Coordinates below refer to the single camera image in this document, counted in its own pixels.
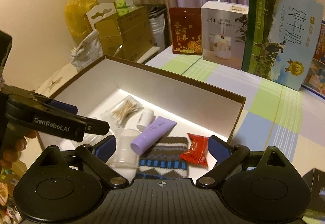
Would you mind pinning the white printed plastic bag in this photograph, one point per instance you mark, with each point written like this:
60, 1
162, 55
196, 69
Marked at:
88, 51

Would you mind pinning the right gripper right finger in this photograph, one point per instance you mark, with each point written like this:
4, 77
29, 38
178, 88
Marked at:
228, 159

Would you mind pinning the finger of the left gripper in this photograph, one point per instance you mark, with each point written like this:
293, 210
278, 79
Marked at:
64, 106
97, 127

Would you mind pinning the cotton swab bag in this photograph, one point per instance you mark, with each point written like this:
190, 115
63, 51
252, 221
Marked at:
122, 111

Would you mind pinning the white pill bottle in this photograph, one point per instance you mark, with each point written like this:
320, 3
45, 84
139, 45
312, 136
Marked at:
145, 119

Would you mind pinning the blue grey knitted sock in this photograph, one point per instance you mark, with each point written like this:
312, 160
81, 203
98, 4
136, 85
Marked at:
162, 160

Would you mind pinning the yellow plastic bag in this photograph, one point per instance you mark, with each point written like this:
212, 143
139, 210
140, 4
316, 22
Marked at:
76, 18

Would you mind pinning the person's left hand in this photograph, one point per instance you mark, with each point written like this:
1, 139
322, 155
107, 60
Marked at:
11, 155

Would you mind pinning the blue milk carton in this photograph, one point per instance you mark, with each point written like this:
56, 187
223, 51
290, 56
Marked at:
315, 79

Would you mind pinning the clear plastic wrapped packet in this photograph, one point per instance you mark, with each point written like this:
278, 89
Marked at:
94, 139

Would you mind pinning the black product box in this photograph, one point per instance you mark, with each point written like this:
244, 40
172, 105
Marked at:
315, 181

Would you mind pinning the green pure milk carton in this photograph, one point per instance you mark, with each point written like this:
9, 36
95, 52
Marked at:
281, 38

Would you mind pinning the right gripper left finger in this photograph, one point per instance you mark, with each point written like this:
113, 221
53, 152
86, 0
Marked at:
96, 156

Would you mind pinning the gold white hanging carton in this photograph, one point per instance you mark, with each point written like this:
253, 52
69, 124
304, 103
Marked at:
104, 18

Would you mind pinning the clear plastic cup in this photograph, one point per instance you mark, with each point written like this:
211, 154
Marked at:
124, 156

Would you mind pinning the white bucket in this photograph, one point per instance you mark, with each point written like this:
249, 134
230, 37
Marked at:
158, 24

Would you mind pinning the brown cardboard box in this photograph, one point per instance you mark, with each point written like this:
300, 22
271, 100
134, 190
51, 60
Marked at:
136, 33

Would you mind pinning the purple cream tube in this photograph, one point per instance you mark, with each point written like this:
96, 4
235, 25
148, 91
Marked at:
157, 129

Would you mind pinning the red snack packet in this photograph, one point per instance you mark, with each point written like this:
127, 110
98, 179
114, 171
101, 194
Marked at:
196, 154

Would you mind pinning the red gold gift box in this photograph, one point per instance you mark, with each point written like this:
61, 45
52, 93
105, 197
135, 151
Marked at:
186, 30

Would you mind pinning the white humidifier box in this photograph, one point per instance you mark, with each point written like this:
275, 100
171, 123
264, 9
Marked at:
224, 33

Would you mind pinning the green tissue packs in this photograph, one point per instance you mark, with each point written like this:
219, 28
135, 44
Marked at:
124, 7

